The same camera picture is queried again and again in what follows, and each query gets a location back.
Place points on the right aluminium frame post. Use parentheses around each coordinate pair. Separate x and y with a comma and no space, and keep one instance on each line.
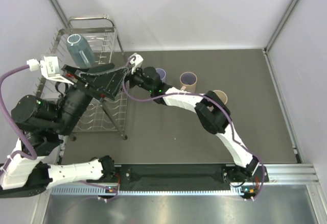
(291,6)

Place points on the left aluminium frame post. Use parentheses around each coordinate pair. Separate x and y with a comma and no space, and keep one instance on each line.
(60,13)

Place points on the grey slotted cable duct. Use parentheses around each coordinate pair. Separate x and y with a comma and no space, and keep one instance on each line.
(91,190)

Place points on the steel dish rack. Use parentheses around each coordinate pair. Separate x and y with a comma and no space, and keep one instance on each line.
(94,47)

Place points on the teal ceramic mug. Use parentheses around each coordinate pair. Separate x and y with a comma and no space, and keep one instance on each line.
(80,51)

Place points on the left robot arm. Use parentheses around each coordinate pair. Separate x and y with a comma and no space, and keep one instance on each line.
(41,125)

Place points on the lavender plastic cup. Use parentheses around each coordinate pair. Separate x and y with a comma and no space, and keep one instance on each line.
(162,74)

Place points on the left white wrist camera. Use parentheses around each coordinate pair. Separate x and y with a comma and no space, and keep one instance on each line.
(50,69)

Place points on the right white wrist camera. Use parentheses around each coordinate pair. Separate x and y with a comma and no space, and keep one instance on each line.
(136,60)

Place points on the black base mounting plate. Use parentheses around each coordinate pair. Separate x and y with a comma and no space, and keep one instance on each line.
(181,176)

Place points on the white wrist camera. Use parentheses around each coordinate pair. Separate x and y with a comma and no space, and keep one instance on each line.
(50,69)
(136,60)

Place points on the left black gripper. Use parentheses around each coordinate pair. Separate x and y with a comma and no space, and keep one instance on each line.
(105,84)

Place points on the aluminium frame post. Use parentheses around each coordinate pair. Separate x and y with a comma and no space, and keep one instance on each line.
(291,6)
(60,13)

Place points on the pink mug lavender inside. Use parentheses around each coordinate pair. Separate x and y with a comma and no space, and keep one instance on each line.
(188,82)

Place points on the beige plastic cup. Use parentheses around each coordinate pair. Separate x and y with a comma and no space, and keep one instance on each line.
(222,96)

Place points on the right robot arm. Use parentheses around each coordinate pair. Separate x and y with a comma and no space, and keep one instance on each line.
(212,113)

